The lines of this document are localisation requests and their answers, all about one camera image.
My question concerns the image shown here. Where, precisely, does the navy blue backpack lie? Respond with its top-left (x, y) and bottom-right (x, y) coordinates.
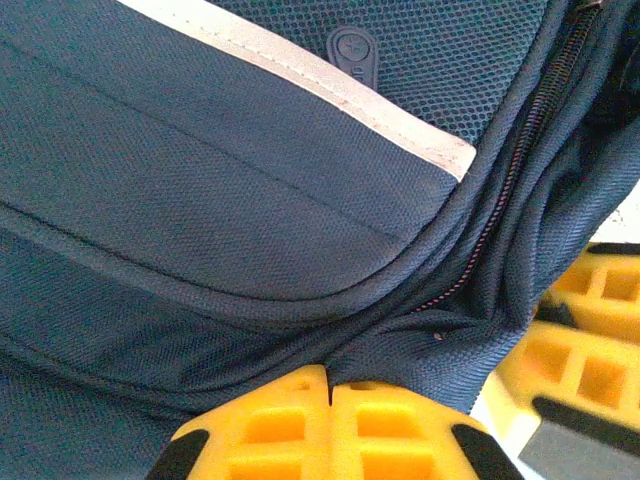
top-left (0, 0), bottom-right (640, 480)

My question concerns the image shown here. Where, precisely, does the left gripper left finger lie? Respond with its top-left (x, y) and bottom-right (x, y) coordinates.
top-left (147, 363), bottom-right (334, 480)

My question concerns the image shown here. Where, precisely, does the floral tablecloth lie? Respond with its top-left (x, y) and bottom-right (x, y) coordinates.
top-left (469, 199), bottom-right (640, 480)

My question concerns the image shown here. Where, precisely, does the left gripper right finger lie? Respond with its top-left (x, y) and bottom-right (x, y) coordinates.
top-left (329, 379), bottom-right (526, 480)

